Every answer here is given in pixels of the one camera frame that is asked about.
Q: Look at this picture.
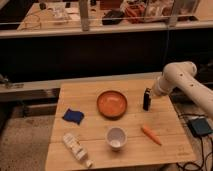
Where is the orange round plate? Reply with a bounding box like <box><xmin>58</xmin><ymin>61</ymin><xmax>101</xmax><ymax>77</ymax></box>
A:
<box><xmin>97</xmin><ymin>90</ymin><xmax>128</xmax><ymax>119</ymax></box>

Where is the cream stick end effector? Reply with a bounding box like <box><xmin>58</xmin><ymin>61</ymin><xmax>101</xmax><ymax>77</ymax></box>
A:
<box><xmin>148</xmin><ymin>91</ymin><xmax>153</xmax><ymax>99</ymax></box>

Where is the black cable on floor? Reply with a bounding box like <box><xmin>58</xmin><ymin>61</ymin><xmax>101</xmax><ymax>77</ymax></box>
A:
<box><xmin>175</xmin><ymin>109</ymin><xmax>213</xmax><ymax>171</ymax></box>

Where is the metal frame post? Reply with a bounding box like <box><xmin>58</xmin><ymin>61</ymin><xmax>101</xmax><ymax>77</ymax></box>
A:
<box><xmin>79</xmin><ymin>0</ymin><xmax>90</xmax><ymax>31</ymax></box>

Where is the black eraser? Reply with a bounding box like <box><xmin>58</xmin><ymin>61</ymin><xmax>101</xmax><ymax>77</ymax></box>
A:
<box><xmin>143</xmin><ymin>88</ymin><xmax>151</xmax><ymax>111</ymax></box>

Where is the orange carrot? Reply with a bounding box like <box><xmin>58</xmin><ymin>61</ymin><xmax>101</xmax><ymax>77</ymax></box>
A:
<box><xmin>141</xmin><ymin>125</ymin><xmax>162</xmax><ymax>145</ymax></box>

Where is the white plastic bottle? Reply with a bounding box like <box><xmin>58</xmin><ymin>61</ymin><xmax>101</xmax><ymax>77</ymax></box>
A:
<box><xmin>62</xmin><ymin>133</ymin><xmax>93</xmax><ymax>168</ymax></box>

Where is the blue folded cloth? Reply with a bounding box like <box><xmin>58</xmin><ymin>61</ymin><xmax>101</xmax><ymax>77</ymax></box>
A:
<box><xmin>63</xmin><ymin>109</ymin><xmax>84</xmax><ymax>124</ymax></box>

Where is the black bag on bench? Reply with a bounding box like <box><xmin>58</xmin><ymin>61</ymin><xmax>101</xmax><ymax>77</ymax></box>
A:
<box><xmin>102</xmin><ymin>10</ymin><xmax>124</xmax><ymax>25</ymax></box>

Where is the black power box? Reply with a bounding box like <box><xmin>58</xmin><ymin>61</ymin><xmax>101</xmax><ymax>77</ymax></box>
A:
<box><xmin>187</xmin><ymin>118</ymin><xmax>213</xmax><ymax>137</ymax></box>

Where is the white paper cup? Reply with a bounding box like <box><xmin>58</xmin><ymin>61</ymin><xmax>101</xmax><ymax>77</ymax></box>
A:
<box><xmin>105</xmin><ymin>127</ymin><xmax>127</xmax><ymax>151</ymax></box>

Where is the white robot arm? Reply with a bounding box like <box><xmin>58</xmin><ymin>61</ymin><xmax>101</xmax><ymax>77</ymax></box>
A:
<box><xmin>150</xmin><ymin>61</ymin><xmax>213</xmax><ymax>120</ymax></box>

